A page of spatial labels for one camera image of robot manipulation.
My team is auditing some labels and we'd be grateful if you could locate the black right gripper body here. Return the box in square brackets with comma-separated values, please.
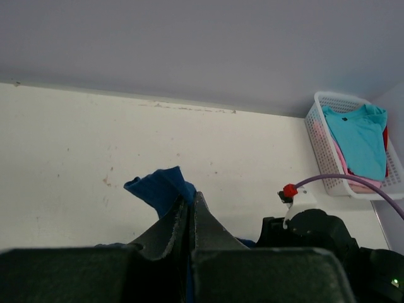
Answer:
[256, 209, 359, 249]

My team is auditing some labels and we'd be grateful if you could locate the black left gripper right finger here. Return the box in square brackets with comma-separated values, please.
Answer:
[189, 191, 248, 251]

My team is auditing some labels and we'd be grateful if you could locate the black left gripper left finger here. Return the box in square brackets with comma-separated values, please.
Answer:
[128, 196, 188, 261]

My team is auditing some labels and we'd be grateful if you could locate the navy blue printed t-shirt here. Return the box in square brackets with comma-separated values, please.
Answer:
[94, 166, 256, 250]

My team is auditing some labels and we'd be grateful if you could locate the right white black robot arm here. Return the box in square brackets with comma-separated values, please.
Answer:
[256, 209, 403, 302]

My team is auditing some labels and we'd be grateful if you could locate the pink folded t-shirt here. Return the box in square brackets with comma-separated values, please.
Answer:
[333, 140, 381, 194]

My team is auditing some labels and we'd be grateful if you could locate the white plastic laundry basket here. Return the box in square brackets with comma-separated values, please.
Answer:
[305, 92, 403, 199]

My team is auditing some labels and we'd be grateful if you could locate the turquoise folded t-shirt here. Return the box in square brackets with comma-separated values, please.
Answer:
[322, 104, 388, 182]

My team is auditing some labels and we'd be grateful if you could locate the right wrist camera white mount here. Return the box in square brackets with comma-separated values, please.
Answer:
[278, 184, 317, 229]

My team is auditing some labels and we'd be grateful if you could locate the aluminium table edge rail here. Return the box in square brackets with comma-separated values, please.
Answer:
[370, 201, 391, 250]

